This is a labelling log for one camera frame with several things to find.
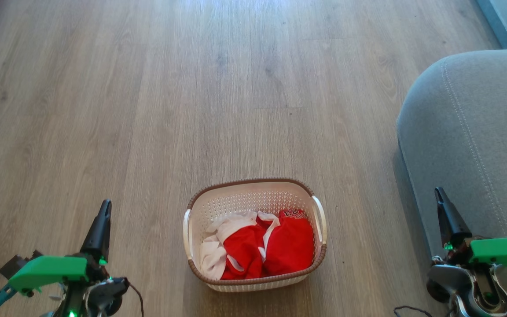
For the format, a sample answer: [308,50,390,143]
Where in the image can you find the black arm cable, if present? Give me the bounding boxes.
[127,282,145,317]
[393,305,434,317]

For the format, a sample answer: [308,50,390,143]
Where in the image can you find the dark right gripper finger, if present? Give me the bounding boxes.
[434,187,473,248]

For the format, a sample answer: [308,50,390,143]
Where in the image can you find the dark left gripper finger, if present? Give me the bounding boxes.
[80,199,113,265]

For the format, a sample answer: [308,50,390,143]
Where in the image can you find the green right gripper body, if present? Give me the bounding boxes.
[445,237,507,279]

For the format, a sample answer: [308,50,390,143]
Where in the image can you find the grey fabric sofa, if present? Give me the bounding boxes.
[397,49,507,317]

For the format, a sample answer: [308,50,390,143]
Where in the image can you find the cream laundry basket brown rim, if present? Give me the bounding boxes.
[182,178,327,293]

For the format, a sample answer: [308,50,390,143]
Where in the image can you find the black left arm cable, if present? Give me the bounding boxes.
[127,282,145,317]

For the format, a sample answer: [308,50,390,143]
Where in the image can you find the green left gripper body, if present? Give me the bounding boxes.
[9,254,110,295]

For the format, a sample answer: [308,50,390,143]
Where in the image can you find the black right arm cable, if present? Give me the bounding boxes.
[393,305,434,317]

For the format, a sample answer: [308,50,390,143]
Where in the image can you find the red jersey with white trim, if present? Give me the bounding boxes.
[200,210,280,281]

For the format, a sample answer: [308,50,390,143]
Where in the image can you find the red shorts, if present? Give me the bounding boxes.
[260,209,315,276]

